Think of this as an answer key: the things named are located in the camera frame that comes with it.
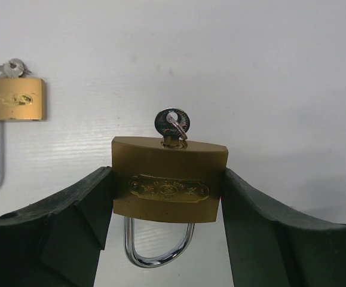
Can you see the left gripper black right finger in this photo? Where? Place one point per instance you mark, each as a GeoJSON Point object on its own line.
{"type": "Point", "coordinates": [271, 244]}

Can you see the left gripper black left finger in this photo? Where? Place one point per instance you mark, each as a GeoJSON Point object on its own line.
{"type": "Point", "coordinates": [57, 241]}

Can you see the brass padlock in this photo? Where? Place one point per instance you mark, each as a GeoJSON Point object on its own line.
{"type": "Point", "coordinates": [153, 182]}
{"type": "Point", "coordinates": [22, 99]}

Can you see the silver key bunch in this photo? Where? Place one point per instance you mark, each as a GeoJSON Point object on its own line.
{"type": "Point", "coordinates": [172, 124]}

